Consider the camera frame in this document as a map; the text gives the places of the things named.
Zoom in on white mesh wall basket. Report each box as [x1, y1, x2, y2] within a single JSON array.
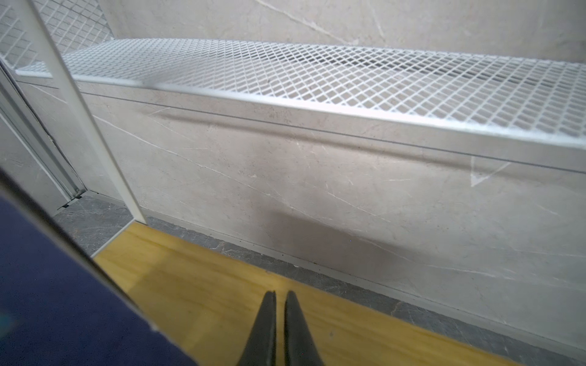
[[0, 0, 586, 152]]

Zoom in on navy book yin-yang cover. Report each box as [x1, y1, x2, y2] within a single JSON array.
[[1, 174, 192, 365]]

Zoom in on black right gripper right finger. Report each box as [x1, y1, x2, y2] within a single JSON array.
[[284, 291, 324, 366]]

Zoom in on white metal wooden shelf rack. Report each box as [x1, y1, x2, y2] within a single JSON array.
[[12, 1, 508, 365]]

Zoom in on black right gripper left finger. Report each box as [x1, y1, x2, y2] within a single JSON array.
[[237, 291, 277, 366]]

